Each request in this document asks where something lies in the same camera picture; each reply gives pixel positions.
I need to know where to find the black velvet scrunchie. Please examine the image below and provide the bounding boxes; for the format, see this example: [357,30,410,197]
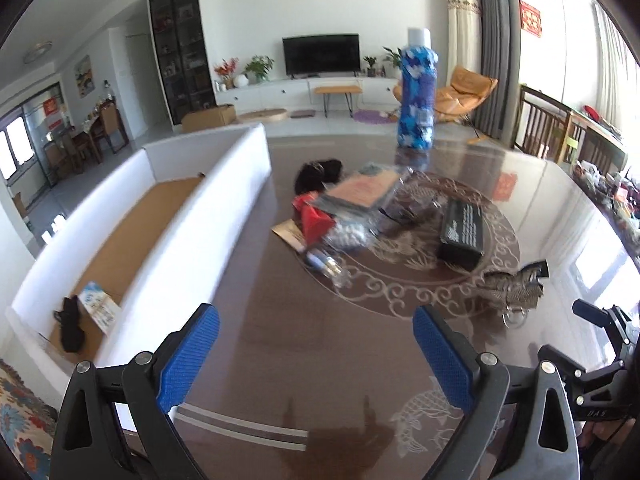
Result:
[53,296,86,353]

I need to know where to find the white blue nail cream box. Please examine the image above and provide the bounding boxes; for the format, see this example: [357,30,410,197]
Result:
[78,282,122,335]

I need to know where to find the black printed carton box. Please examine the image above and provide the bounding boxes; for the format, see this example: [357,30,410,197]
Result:
[437,198,484,271]

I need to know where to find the cotton swab bag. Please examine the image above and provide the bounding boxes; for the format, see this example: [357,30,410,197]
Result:
[321,210,382,252]

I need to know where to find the phone case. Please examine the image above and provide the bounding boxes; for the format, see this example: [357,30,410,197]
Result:
[311,162,413,212]

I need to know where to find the red-capped small bottle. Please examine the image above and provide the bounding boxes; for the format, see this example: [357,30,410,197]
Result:
[292,192,348,288]

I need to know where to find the person's right hand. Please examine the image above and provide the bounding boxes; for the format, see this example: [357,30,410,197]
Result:
[578,418,639,480]

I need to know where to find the white storage tray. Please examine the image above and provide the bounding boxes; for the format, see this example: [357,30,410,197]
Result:
[5,121,272,376]

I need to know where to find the wooden dining chair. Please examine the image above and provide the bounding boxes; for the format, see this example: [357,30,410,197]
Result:
[512,84,574,164]

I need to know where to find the blue camouflage bottle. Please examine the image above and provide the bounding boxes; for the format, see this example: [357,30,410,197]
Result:
[397,28,438,152]

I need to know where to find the cardboard box on floor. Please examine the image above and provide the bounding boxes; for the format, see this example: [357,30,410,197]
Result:
[181,104,236,133]

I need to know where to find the orange lounge chair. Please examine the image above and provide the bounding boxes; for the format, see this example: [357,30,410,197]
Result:
[416,66,498,124]

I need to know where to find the red flowers in vase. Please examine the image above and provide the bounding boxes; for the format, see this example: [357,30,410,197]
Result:
[214,58,239,89]

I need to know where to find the wooden bench stool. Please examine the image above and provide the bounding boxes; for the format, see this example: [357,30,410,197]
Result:
[314,84,362,117]

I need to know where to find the white tv cabinet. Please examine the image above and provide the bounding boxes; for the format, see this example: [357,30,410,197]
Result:
[215,77,399,114]

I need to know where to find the green potted plant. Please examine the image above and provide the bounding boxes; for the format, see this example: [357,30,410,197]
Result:
[244,55,274,82]

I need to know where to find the black glass display cabinet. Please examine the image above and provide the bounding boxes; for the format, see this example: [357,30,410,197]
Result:
[148,0,216,127]

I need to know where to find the black television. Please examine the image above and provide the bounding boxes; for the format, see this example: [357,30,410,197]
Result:
[282,34,360,78]

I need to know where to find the grey curtain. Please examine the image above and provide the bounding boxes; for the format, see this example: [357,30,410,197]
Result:
[476,0,521,145]

